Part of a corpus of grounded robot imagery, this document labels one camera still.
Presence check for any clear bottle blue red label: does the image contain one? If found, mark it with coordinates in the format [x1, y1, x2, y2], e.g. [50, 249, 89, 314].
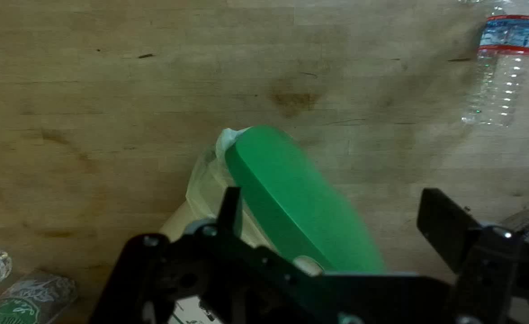
[460, 0, 529, 130]

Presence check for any green white snack bag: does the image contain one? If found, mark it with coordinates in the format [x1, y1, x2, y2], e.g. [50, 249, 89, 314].
[0, 271, 78, 324]

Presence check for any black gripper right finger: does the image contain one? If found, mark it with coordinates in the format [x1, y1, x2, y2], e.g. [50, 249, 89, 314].
[415, 188, 483, 274]

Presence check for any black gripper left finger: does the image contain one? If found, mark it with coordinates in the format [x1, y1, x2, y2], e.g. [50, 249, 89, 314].
[215, 186, 242, 242]

